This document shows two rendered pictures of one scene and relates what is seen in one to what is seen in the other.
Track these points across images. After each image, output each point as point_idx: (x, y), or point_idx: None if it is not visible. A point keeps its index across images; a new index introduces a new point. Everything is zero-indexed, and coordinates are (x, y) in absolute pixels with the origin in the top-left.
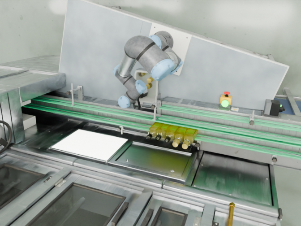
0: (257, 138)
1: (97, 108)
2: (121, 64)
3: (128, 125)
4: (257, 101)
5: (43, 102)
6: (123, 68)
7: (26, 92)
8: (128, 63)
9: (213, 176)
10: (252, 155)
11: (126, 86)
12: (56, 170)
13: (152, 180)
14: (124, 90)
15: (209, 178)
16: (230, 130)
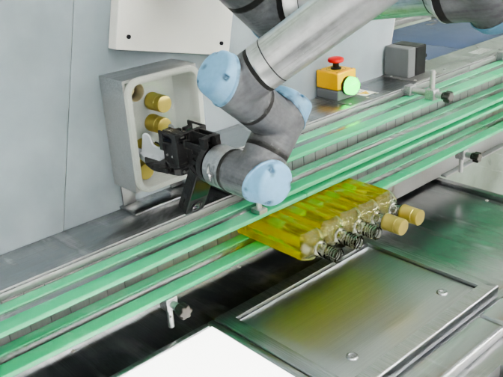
0: (441, 130)
1: (43, 298)
2: (321, 33)
3: (193, 280)
4: (372, 58)
5: None
6: (329, 45)
7: None
8: (376, 15)
9: (459, 252)
10: (414, 178)
11: (274, 120)
12: None
13: (477, 334)
14: (57, 186)
15: (468, 259)
16: (407, 139)
